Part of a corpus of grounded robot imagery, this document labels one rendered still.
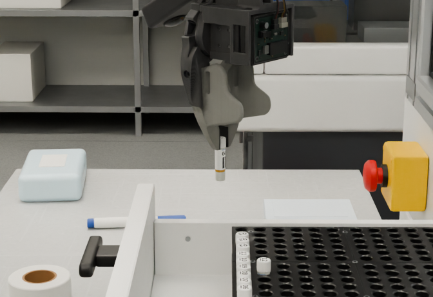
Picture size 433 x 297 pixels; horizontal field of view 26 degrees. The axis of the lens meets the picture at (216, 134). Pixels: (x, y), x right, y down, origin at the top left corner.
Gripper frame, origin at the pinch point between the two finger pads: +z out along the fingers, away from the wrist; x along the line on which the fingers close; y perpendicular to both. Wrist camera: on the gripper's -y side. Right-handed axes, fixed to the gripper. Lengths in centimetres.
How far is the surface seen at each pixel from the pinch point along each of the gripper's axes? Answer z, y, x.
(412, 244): 8.0, 20.9, 4.2
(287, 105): 13, -34, 57
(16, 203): 22, -49, 10
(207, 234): 9.8, 1.4, -3.1
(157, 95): 83, -270, 261
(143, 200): 5.0, -1.5, -9.2
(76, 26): 52, -321, 253
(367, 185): 11.4, 3.0, 24.8
